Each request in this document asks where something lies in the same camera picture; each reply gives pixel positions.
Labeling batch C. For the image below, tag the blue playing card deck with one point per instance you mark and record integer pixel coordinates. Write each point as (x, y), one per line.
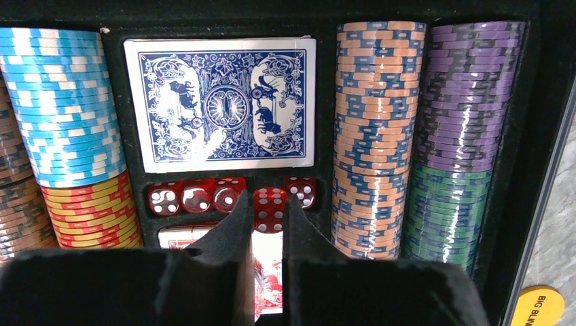
(223, 104)

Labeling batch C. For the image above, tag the black poker set case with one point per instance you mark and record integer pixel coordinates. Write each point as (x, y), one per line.
(534, 132)

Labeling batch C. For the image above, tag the light blue chip stack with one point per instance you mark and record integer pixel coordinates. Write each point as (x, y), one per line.
(59, 86)

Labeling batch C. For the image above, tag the red playing card deck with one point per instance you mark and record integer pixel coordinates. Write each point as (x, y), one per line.
(267, 251)

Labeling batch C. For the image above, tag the brown grey chip row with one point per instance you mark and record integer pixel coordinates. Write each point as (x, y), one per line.
(25, 224)

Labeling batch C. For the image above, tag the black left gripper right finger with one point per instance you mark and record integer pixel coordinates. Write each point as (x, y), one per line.
(322, 286)

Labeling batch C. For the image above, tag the green chip stack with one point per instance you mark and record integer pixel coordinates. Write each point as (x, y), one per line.
(445, 213)

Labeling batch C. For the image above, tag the red translucent die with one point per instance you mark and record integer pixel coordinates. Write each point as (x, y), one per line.
(269, 205)

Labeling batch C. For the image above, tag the yellow big blind button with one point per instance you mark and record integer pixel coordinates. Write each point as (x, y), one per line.
(538, 306)

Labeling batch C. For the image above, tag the purple chip stack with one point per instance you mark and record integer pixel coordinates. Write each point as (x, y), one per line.
(470, 72)

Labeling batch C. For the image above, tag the orange yellow chip stack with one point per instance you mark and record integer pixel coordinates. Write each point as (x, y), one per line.
(98, 216)

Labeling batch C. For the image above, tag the brown blue chip row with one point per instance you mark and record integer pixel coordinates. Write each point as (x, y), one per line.
(377, 88)

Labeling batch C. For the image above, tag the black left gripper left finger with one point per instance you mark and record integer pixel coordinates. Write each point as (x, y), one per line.
(209, 283)

